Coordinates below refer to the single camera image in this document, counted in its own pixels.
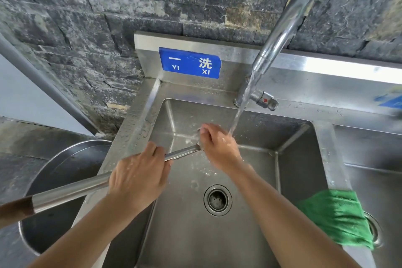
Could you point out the person's right hand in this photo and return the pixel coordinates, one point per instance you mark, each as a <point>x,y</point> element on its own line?
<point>221,150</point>

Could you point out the person's left hand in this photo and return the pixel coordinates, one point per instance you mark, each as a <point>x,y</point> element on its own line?
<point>141,176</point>

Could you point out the chrome gooseneck faucet red dot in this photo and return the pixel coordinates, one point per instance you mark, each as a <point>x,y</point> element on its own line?
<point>282,32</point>

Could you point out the person's right forearm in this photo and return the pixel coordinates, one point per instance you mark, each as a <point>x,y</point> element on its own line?
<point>282,223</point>

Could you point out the person's left forearm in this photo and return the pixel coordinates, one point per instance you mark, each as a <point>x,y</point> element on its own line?
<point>84,239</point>

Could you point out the steel sink drain strainer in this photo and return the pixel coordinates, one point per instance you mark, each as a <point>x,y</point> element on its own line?
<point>218,200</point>
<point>377,230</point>

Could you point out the stainless steel sink unit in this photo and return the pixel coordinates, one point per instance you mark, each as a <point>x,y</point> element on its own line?
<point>282,139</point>

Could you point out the large steel pot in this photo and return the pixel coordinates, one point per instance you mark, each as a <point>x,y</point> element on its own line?
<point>69,161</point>

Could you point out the blue rectangular sign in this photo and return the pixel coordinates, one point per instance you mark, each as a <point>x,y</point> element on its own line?
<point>188,63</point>

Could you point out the bright green cloth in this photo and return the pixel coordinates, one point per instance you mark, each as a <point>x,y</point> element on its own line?
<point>336,217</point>

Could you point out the blue sign with droplet picture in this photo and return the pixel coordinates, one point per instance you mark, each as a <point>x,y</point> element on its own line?
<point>391,102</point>

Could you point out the grey metal frame bar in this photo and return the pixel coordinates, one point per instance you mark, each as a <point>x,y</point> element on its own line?
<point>37,82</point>

